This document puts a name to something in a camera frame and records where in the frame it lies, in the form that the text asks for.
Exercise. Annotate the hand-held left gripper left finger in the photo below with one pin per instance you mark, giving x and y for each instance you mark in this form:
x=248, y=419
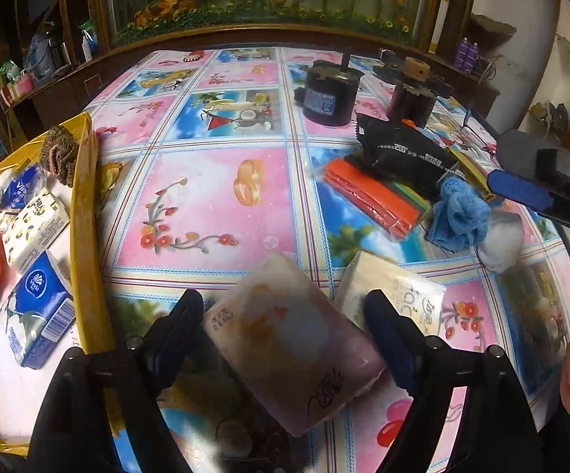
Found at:
x=181, y=325

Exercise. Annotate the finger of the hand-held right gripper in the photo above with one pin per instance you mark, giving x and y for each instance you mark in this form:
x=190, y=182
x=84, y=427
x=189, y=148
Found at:
x=516, y=189
x=526, y=150

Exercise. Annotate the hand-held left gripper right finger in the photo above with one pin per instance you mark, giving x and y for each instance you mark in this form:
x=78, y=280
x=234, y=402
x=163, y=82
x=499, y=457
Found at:
x=388, y=335

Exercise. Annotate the cream tissue pack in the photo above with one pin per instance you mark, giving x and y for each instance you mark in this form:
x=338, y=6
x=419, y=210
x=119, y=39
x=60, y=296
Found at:
x=393, y=286

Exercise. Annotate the white cotton wad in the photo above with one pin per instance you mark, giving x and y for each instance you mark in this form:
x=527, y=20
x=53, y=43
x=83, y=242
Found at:
x=499, y=241

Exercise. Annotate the blue knit cloth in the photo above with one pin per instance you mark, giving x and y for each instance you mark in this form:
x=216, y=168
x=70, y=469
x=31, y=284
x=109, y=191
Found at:
x=457, y=217

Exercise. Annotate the pink tissue pack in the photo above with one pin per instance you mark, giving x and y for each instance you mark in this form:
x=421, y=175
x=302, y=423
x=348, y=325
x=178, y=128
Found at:
x=285, y=335

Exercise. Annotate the black foil packet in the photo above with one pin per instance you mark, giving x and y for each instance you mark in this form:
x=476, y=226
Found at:
x=403, y=152

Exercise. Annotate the yellow tray box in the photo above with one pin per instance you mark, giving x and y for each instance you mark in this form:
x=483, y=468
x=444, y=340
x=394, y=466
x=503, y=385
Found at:
x=82, y=236

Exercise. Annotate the multicolour sponge pack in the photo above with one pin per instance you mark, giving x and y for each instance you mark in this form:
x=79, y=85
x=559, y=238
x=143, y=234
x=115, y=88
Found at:
x=373, y=197

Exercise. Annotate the dark wooden cabinet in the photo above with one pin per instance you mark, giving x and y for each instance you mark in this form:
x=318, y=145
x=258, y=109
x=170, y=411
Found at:
x=484, y=89

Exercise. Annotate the purple bottle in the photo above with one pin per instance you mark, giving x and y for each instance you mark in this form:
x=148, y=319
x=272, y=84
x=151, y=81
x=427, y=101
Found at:
x=474, y=55
x=462, y=54

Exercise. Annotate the black motor with wooden block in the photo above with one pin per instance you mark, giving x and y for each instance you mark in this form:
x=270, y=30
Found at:
x=413, y=98

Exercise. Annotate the fruit print tablecloth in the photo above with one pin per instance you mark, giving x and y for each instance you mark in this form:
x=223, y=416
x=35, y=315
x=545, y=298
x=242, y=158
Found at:
x=206, y=197

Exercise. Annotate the large blue tissue pack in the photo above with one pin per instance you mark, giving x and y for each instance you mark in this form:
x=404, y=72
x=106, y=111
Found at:
x=38, y=315

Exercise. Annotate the lemon print tissue pack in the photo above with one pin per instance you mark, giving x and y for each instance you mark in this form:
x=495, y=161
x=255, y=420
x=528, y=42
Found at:
x=36, y=224

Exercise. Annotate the black motor with blue label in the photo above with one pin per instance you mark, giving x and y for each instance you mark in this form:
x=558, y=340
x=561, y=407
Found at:
x=326, y=91

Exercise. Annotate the small blue tissue pack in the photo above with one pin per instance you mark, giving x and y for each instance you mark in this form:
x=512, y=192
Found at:
x=21, y=189

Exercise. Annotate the brown knitted scrubber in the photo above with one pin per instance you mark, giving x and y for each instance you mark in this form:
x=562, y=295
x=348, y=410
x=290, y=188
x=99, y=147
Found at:
x=61, y=150

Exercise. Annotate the red striped box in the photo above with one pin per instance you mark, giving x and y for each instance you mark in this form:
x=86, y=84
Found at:
x=16, y=88

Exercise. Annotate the white spray bottle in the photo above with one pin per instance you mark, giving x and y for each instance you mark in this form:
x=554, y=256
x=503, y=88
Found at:
x=87, y=44

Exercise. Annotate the purple frame eyeglasses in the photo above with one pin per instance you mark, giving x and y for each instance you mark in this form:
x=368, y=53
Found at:
x=467, y=134

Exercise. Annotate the white yellow striped post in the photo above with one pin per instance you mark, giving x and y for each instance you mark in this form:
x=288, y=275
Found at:
x=440, y=15

